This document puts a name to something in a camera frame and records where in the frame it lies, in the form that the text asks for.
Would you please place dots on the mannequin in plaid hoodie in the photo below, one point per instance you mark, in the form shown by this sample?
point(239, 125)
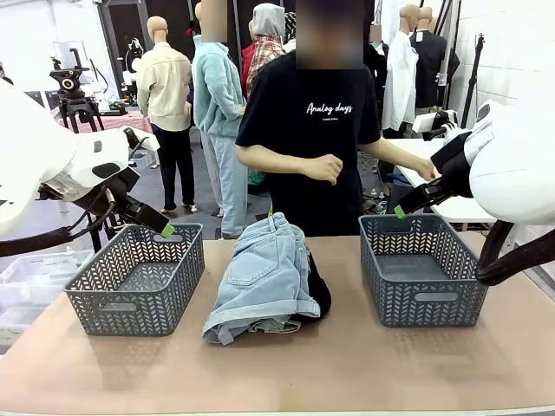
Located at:
point(264, 47)

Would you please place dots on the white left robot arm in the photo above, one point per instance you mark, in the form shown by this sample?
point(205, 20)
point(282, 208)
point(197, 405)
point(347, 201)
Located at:
point(26, 143)

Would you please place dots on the mannequin in light blue fleece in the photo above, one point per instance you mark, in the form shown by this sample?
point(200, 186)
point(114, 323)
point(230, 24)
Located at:
point(217, 95)

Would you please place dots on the large white table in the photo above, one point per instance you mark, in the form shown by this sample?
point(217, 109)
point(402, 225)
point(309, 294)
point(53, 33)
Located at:
point(420, 151)

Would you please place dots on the person's right forearm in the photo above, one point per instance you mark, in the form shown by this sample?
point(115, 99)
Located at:
point(269, 162)

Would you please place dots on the clear plastic storage bin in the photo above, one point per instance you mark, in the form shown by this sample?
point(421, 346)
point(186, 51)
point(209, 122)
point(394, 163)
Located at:
point(30, 281)

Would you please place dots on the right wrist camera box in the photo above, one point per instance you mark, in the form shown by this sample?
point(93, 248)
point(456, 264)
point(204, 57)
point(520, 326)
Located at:
point(433, 121)

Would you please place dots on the person's right hand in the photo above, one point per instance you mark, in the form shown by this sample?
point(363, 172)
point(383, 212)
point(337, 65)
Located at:
point(325, 167)

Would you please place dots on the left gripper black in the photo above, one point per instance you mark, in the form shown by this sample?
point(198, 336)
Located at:
point(123, 188)

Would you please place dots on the mannequin in cream jacket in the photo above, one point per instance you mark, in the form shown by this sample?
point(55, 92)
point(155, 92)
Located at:
point(167, 91)

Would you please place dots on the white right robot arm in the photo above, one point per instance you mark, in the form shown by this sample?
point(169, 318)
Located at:
point(511, 173)

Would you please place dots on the grey plastic lattice basket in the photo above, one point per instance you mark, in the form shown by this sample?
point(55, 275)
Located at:
point(130, 299)
point(429, 299)

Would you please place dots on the black garment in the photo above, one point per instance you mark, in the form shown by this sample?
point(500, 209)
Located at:
point(318, 290)

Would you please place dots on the person's left forearm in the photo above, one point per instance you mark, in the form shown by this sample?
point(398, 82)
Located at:
point(390, 154)

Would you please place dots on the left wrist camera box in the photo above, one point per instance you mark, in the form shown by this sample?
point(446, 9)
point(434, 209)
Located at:
point(139, 138)

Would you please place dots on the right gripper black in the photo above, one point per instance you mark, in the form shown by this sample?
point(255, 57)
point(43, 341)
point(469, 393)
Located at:
point(455, 169)

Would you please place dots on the black camera tripod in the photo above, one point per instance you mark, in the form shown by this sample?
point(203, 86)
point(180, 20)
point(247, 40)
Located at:
point(71, 91)

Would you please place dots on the person's left hand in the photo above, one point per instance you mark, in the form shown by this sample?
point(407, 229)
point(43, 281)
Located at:
point(427, 169)

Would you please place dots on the table with red check cloth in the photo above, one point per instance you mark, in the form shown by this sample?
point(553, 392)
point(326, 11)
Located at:
point(121, 121)

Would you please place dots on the person in black t-shirt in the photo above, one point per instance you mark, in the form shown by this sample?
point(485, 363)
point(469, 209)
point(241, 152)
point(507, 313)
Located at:
point(312, 130)

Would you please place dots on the mannequin in black shirt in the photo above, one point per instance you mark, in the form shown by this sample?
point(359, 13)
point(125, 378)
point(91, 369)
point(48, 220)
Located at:
point(433, 65)

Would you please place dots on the thin black light stand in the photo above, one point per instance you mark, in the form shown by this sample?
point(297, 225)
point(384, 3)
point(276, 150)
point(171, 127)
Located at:
point(472, 82)

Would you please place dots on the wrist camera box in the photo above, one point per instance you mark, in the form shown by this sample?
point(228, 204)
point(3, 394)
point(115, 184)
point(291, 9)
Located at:
point(433, 121)
point(139, 138)

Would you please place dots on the mannequin in dark jacket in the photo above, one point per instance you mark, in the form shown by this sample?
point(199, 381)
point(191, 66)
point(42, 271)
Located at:
point(375, 60)

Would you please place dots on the light blue denim shorts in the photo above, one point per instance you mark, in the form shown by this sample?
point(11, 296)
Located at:
point(264, 277)

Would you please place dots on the mannequin in white shirt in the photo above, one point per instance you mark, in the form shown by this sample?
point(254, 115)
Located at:
point(399, 86)

